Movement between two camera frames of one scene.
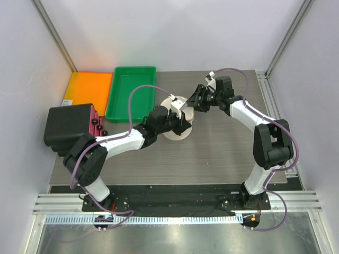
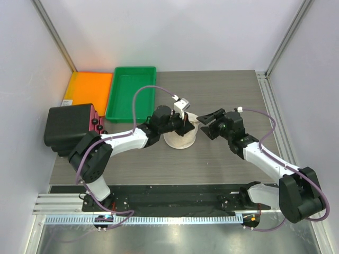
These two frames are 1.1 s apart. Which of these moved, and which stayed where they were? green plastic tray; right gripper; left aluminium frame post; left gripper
Moved: right gripper
Stayed: left gripper; left aluminium frame post; green plastic tray
